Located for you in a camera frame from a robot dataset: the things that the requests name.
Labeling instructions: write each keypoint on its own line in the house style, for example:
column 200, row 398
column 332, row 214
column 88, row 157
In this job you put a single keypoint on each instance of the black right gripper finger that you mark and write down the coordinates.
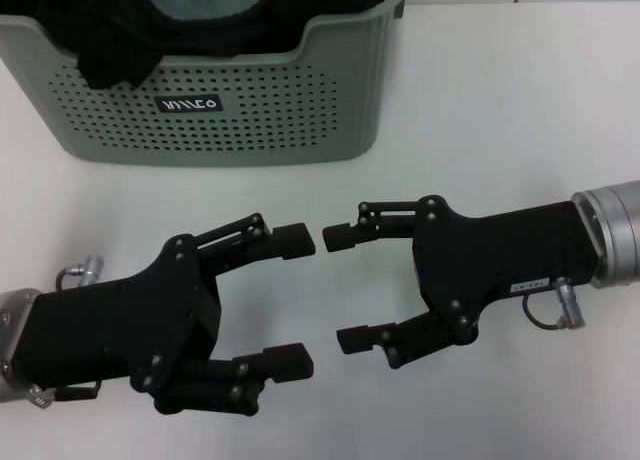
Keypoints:
column 345, row 236
column 400, row 337

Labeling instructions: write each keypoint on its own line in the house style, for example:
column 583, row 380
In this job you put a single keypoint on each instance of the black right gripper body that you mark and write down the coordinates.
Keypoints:
column 500, row 255

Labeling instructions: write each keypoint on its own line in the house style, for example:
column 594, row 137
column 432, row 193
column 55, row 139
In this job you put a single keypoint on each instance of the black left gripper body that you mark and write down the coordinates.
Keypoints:
column 125, row 325

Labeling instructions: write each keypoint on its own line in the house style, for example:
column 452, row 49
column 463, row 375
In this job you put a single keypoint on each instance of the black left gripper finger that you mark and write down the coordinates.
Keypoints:
column 292, row 240
column 215, row 380

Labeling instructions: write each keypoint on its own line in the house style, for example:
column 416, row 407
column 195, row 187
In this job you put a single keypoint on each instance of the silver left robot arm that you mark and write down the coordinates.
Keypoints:
column 12, row 320

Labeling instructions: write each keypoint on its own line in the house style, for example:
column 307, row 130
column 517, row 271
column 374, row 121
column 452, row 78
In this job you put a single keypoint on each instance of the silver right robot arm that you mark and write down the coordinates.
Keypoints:
column 617, row 230

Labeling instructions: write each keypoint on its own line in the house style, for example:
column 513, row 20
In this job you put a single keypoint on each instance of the green perforated plastic storage box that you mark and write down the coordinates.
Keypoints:
column 300, row 105

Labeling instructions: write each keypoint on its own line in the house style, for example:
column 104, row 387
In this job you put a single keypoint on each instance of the green towel with black trim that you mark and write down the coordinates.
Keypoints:
column 205, row 0

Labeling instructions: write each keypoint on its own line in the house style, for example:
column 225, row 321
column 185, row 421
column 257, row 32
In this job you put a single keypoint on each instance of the black cloth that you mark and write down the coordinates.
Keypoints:
column 100, row 30

